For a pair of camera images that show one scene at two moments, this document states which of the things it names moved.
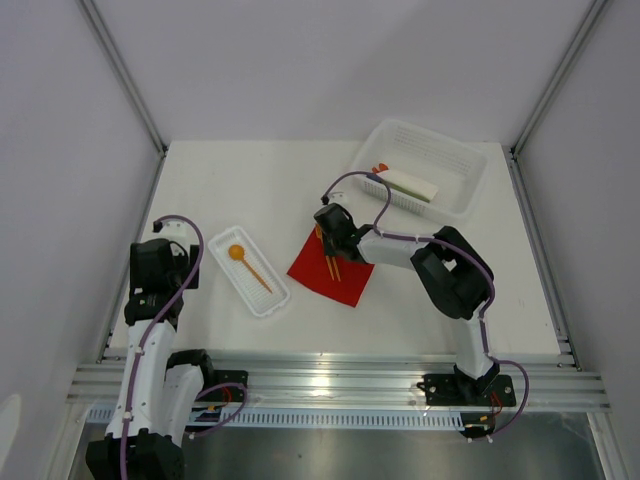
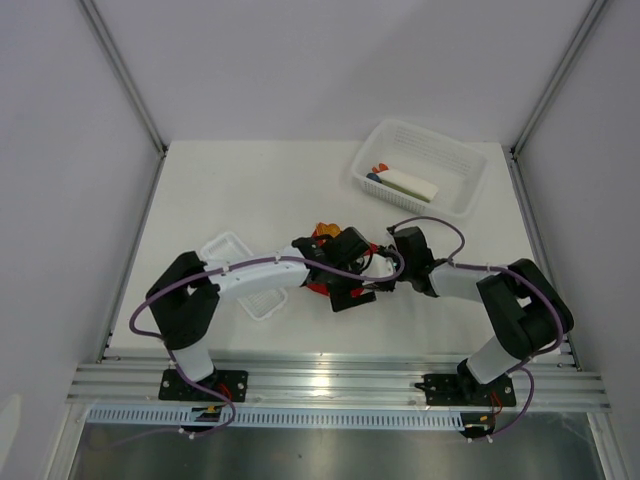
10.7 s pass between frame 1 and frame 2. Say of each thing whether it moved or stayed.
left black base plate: stayed
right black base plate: stayed
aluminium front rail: stayed
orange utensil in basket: stayed
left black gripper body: moved
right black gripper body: moved
